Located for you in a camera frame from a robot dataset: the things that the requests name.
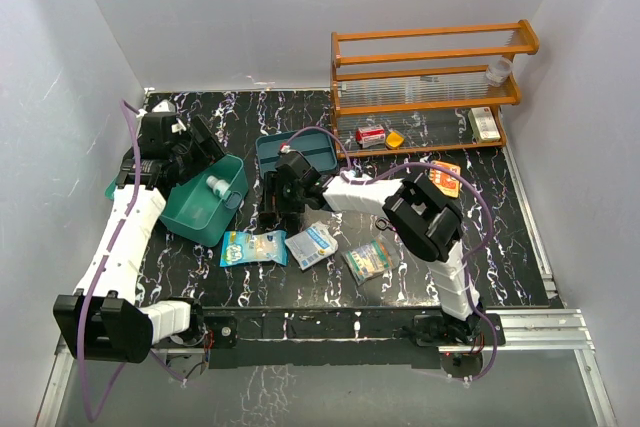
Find green box lid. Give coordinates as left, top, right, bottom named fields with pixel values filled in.
left=104, top=147, right=134, bottom=201

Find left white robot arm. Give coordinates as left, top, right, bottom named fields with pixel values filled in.
left=53, top=112, right=224, bottom=363

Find white blue gauze packet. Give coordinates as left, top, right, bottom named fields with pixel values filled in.
left=285, top=222, right=338, bottom=271

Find clear bag of bandages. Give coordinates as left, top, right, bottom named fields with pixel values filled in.
left=342, top=234, right=400, bottom=286

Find red white medicine box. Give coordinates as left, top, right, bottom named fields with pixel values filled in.
left=355, top=125, right=386, bottom=149

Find yellow orange small object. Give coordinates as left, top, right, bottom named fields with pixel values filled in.
left=385, top=131, right=405, bottom=150

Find orange notepad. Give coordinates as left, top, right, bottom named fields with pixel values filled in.
left=429, top=161, right=461, bottom=199

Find clear plastic cup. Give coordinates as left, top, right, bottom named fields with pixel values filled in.
left=485, top=57, right=513, bottom=87

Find white green medicine box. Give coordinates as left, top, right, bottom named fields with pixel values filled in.
left=468, top=107, right=501, bottom=143

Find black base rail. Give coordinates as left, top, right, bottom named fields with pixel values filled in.
left=149, top=304, right=506, bottom=372

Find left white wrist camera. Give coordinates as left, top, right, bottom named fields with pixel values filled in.
left=149, top=100, right=187, bottom=135

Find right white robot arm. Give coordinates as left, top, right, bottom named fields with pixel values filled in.
left=259, top=149, right=501, bottom=346

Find black handled scissors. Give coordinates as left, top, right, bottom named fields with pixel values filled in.
left=375, top=218, right=396, bottom=232

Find dark teal divider tray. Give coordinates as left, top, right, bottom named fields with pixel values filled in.
left=255, top=130, right=338, bottom=179

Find blue cotton swab bag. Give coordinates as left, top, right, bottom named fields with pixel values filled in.
left=220, top=230, right=288, bottom=268

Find white green cap bottle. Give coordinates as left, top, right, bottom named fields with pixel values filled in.
left=206, top=175, right=231, bottom=200

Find orange wooden shelf rack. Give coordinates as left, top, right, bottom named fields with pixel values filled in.
left=330, top=19, right=540, bottom=158

